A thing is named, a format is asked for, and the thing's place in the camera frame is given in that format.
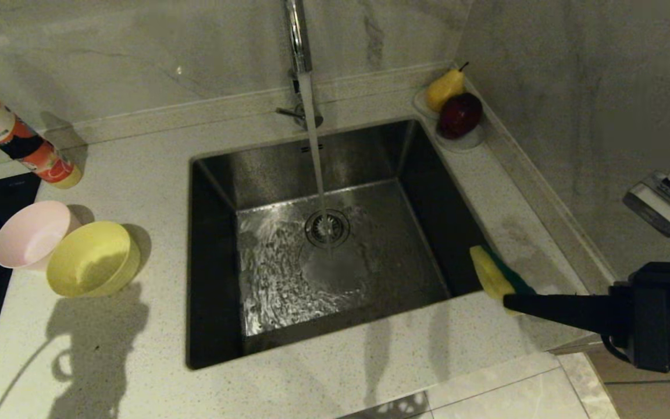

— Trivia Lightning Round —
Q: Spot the green yellow sponge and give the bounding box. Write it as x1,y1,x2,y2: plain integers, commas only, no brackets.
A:
470,244,537,316

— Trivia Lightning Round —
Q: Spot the chrome faucet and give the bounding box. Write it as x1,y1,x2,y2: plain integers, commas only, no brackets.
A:
276,0,324,130

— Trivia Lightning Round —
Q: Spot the yellow plastic bowl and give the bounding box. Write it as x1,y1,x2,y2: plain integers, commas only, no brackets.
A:
46,221,141,298

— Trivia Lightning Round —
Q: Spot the pink plastic bowl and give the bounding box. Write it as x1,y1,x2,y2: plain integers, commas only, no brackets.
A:
0,201,83,272

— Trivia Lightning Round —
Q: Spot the orange white dish soap bottle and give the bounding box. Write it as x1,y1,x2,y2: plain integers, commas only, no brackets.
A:
0,80,83,190

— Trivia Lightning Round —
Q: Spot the stainless steel sink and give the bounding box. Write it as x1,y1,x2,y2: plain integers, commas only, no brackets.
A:
187,119,511,370

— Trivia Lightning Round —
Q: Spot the small white dish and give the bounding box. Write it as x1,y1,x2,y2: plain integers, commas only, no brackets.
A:
433,125,486,153
412,88,440,120

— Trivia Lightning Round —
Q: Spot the dark red apple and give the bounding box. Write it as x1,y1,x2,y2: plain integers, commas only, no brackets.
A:
437,92,484,140

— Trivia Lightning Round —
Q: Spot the round metal drain strainer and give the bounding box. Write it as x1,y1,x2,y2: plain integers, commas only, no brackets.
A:
305,209,351,250

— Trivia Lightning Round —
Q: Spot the yellow pear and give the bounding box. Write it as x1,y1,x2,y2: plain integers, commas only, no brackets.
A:
425,63,468,113

